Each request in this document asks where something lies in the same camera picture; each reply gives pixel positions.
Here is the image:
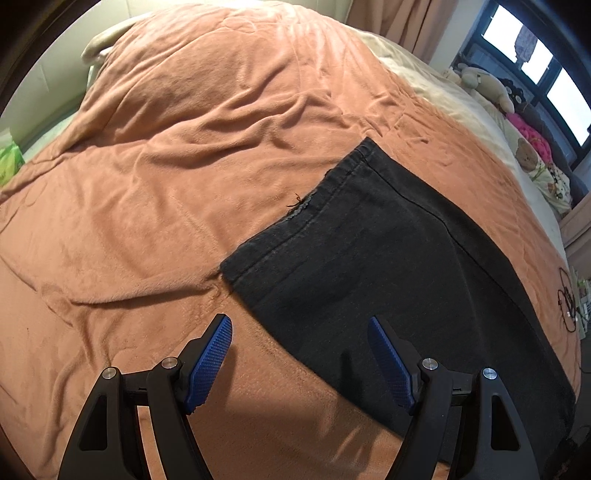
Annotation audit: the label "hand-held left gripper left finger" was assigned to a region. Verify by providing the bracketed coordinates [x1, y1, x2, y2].
[58, 313, 233, 480]

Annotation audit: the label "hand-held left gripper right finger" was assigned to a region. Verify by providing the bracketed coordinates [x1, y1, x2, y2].
[367, 315, 541, 480]

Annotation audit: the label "black pants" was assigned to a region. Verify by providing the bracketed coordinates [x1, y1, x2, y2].
[219, 137, 577, 464]

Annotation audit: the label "orange fleece blanket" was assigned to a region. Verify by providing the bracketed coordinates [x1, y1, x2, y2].
[0, 0, 583, 480]

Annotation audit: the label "clear plastic organizer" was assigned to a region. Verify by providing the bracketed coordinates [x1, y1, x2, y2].
[573, 268, 591, 324]

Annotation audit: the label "bear printed cushion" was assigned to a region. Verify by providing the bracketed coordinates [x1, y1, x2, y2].
[515, 138, 573, 215]

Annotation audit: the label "pink plush toy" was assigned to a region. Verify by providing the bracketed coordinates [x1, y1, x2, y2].
[505, 113, 552, 162]

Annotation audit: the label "grey window seat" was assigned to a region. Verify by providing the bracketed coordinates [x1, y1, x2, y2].
[508, 102, 591, 190]

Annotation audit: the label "pale green bed sheet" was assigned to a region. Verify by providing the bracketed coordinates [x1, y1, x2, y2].
[21, 115, 81, 164]

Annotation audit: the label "green plastic packet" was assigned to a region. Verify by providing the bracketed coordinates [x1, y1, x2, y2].
[0, 141, 26, 188]

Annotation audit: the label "white plush bear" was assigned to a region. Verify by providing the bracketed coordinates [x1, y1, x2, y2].
[445, 65, 515, 114]

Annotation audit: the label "black and white plush toy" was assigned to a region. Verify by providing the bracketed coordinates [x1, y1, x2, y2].
[502, 78, 528, 106]

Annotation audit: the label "cream headboard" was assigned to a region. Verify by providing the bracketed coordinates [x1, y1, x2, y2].
[0, 28, 107, 158]

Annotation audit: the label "dark framed window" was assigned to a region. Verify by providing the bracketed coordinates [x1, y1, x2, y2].
[455, 0, 591, 162]

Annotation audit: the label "pale bed pillow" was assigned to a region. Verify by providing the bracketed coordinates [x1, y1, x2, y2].
[81, 23, 134, 72]

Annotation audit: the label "peach curtain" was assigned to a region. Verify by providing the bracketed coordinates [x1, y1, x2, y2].
[346, 0, 495, 65]

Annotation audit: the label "black cable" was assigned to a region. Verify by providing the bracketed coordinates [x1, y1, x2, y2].
[554, 265, 583, 333]

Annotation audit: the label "pink upholstered bed frame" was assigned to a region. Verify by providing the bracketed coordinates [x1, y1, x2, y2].
[558, 189, 591, 259]

